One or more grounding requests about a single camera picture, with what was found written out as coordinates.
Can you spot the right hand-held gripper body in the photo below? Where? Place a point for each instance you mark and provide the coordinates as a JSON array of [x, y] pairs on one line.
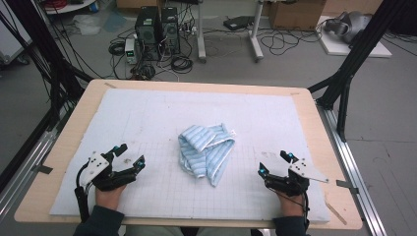
[[305, 170]]

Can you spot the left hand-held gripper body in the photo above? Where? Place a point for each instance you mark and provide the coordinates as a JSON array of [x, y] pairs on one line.
[[96, 164]]

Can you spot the blue striped towel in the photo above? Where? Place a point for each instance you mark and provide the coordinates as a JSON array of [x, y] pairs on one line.
[[203, 150]]

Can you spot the person's left hand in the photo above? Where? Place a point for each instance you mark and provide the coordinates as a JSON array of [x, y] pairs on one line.
[[109, 198]]

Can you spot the person's right hand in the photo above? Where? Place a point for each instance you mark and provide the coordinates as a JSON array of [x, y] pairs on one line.
[[291, 205]]

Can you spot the black tape piece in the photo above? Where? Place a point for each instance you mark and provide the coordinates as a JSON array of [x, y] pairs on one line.
[[44, 169], [346, 185]]

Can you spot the thin wooden stick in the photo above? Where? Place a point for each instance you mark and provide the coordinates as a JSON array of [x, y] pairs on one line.
[[336, 213]]

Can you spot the person's legs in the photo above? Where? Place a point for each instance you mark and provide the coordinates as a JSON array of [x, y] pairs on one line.
[[157, 231]]

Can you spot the white power supply unit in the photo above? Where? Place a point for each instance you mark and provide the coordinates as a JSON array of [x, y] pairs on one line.
[[131, 50]]

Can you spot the black computer tower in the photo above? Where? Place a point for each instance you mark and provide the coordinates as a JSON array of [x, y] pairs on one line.
[[147, 31], [170, 31]]

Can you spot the black metal stand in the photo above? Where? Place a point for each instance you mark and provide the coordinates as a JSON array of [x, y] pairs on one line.
[[42, 49], [360, 49]]

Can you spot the clear plastic sheet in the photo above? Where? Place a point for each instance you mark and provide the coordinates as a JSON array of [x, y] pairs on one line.
[[87, 25]]

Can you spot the white floor board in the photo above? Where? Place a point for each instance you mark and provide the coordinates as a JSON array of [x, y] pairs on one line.
[[377, 50]]

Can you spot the large cardboard box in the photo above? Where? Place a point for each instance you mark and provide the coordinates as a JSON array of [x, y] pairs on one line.
[[295, 14]]

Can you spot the flat black device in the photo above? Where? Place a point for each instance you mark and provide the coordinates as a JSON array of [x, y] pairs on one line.
[[238, 22]]

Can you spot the blue tape roll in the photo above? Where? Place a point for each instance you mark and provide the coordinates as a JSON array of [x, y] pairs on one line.
[[93, 7]]

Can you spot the small cardboard box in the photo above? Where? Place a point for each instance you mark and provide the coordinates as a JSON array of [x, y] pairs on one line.
[[137, 3]]

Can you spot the white round table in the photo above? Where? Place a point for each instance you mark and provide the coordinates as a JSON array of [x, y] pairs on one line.
[[70, 6]]

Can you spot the white case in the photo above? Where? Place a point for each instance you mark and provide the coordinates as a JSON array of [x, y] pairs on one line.
[[13, 36]]

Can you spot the aluminium frame rail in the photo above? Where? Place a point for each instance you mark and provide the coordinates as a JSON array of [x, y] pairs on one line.
[[354, 170], [29, 160]]

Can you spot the white desk frame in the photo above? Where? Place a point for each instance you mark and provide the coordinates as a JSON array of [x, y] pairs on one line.
[[255, 36]]

